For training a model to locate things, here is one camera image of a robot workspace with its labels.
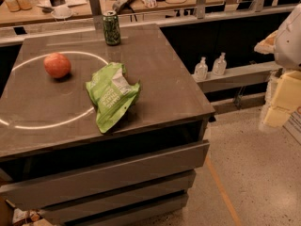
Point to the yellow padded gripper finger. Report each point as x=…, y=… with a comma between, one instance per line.
x=282, y=98
x=267, y=45

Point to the green rice chip bag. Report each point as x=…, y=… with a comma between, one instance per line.
x=109, y=90

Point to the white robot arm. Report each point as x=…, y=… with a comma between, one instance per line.
x=287, y=52

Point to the clear sanitizer bottle right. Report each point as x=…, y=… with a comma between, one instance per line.
x=220, y=65

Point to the clear sanitizer bottle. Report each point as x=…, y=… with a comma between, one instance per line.
x=220, y=65
x=201, y=69

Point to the clear sanitizer bottle left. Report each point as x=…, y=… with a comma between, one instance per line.
x=201, y=69

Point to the grey power strip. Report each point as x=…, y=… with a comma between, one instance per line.
x=119, y=5

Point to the green soda can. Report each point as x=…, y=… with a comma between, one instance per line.
x=111, y=28

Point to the red apple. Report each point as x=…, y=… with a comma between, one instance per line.
x=57, y=65

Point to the grey drawer cabinet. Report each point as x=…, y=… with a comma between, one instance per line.
x=100, y=135

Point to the jar with orange liquid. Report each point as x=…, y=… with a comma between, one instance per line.
x=12, y=5

